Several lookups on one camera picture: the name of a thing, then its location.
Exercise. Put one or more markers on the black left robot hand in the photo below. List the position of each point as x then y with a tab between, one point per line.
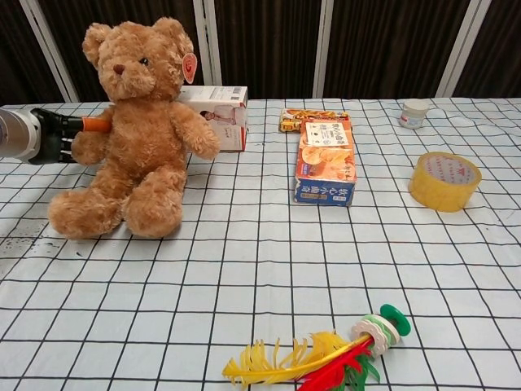
53	132

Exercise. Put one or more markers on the brown plush teddy bear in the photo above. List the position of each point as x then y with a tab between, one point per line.
138	134

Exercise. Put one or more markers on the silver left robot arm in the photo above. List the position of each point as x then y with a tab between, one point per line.
18	132

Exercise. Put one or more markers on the white and red carton box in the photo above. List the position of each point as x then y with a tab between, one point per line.
226	112

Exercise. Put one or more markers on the yellow and red flat box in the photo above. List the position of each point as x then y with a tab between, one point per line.
295	116

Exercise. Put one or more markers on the white checkered tablecloth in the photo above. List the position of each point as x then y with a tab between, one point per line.
260	264

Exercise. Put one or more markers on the orange and blue snack box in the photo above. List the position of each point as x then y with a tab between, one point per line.
325	163

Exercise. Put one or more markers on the feather shuttlecock with plastic discs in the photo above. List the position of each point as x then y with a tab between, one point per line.
325	358

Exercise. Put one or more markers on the small white plastic jar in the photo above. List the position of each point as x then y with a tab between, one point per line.
414	114

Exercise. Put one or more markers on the yellow packing tape roll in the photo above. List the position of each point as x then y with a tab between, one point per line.
444	181

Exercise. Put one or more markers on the white folding screen frame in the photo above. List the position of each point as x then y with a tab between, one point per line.
207	53

